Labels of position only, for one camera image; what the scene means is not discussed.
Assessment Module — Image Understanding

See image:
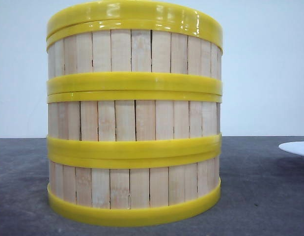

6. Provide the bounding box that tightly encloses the bamboo steamer basket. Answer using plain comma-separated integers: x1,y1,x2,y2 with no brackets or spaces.
47,20,222,103
47,100,221,169
48,157,221,227

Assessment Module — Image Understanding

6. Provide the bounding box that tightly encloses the white plate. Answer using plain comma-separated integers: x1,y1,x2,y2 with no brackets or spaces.
278,141,304,156

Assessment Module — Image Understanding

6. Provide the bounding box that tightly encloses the woven bamboo steamer lid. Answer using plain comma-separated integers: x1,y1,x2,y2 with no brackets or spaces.
46,0,222,48

